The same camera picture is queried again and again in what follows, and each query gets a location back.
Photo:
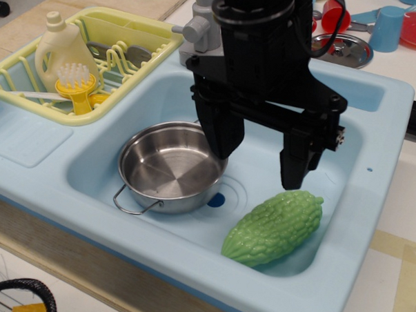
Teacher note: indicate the white toy utensil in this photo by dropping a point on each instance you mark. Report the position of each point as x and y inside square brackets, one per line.
[40, 95]

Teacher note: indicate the blue plastic cup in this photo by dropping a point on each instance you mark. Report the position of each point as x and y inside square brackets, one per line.
[387, 29]

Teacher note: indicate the grey toy faucet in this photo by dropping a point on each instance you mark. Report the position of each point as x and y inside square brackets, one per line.
[202, 36]

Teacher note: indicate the cream detergent bottle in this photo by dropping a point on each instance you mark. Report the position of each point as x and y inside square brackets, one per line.
[61, 44]

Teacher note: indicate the red plastic cup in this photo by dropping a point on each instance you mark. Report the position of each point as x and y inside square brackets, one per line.
[329, 16]

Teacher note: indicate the yellow dish brush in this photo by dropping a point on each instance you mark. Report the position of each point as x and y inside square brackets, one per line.
[77, 83]

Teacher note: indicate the yellow dish rack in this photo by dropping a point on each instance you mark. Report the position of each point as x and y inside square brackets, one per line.
[117, 76]

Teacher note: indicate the black caster wheel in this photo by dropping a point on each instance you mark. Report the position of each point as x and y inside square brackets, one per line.
[4, 9]

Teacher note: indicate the blue toy utensil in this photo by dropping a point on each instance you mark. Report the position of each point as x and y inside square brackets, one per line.
[366, 17]

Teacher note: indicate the grey toy spatula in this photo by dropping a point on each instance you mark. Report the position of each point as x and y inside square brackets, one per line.
[98, 50]

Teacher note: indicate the light blue toy sink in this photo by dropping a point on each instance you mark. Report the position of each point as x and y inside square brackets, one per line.
[68, 175]

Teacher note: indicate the steel pot lid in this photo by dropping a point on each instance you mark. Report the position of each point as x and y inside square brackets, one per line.
[349, 51]

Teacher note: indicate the green bumpy squash toy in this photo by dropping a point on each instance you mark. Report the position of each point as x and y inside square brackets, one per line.
[274, 228]

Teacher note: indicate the stainless steel pot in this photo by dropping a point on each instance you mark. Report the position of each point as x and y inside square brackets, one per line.
[169, 168]

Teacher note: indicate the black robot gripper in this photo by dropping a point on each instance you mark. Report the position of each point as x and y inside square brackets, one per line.
[267, 49]

